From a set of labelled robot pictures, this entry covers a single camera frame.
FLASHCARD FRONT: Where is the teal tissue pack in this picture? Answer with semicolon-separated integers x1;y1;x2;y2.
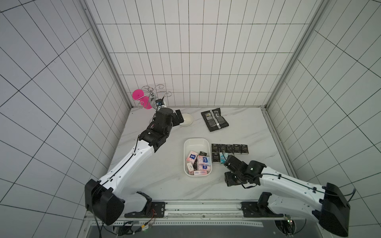
219;152;229;164

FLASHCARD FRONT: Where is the black Face tissue pack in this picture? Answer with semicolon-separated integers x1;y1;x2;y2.
211;144;220;153

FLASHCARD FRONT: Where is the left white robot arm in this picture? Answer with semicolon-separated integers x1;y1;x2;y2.
84;107;184;226

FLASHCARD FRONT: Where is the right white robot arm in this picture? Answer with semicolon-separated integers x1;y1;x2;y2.
224;155;350;237

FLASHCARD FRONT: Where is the white storage box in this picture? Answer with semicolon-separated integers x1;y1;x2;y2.
184;138;212;177

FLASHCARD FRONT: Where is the white bowl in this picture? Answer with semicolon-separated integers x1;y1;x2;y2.
180;113;193;127

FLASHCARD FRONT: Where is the chrome cup stand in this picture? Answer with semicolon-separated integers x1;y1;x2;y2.
141;84;172;110

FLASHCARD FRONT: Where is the lower pink blue pack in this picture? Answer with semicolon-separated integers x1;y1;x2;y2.
197;165;211;173

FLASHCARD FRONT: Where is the pink cup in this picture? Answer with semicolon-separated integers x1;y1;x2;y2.
132;89;152;110

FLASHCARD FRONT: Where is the pink blue tissue pack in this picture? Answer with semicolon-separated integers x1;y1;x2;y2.
197;155;212;166

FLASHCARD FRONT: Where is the tilted pink tissue pack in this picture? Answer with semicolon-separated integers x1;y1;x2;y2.
186;151;198;165

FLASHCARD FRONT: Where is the black tissue multipack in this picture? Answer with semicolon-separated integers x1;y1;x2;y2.
201;108;229;132

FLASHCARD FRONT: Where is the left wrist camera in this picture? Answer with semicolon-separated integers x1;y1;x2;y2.
155;96;167;111

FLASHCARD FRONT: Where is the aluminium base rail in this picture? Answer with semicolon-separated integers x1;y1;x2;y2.
86;199;325;228

